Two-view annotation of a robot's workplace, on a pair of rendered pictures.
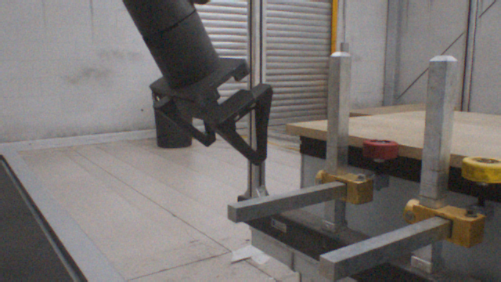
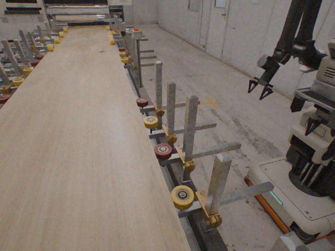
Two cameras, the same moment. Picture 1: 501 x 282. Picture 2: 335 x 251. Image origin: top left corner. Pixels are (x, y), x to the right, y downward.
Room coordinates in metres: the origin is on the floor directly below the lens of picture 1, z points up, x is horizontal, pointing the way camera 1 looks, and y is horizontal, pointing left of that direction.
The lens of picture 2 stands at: (1.24, -0.38, 1.49)
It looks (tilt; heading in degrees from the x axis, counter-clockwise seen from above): 34 degrees down; 197
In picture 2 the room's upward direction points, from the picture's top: 1 degrees clockwise
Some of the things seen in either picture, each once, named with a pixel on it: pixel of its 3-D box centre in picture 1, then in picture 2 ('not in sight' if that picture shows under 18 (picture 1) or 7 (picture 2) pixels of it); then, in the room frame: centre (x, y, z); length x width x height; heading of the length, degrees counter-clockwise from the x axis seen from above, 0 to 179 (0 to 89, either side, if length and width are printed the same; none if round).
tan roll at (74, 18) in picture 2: not in sight; (87, 18); (-2.68, -3.41, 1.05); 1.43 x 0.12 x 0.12; 125
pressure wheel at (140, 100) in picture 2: not in sight; (142, 106); (0.21, -0.88, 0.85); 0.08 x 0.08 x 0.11
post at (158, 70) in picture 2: not in sight; (158, 98); (0.18, -0.77, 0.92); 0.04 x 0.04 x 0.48; 35
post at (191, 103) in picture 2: not in sight; (188, 144); (0.59, -0.49, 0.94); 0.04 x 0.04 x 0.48; 35
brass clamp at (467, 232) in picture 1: (441, 220); (207, 208); (0.78, -0.36, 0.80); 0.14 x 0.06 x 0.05; 35
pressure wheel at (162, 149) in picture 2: not in sight; (163, 157); (0.62, -0.59, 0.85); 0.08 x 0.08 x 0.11
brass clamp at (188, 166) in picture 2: not in sight; (184, 158); (0.57, -0.50, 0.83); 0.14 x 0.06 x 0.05; 35
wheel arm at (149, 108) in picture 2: not in sight; (170, 105); (0.09, -0.72, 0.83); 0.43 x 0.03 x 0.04; 125
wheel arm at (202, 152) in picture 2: not in sight; (201, 153); (0.51, -0.43, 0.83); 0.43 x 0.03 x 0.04; 125
